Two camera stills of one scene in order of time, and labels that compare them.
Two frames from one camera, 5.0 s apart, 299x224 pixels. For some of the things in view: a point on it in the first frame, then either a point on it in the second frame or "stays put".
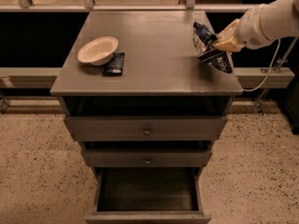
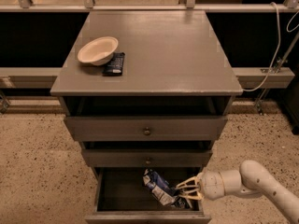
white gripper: (249, 29) -> (211, 185)
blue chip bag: (203, 40) -> (163, 190)
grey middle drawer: (147, 158) stays put
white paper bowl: (98, 51) stays put
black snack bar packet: (115, 66) stays put
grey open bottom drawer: (148, 195) stays put
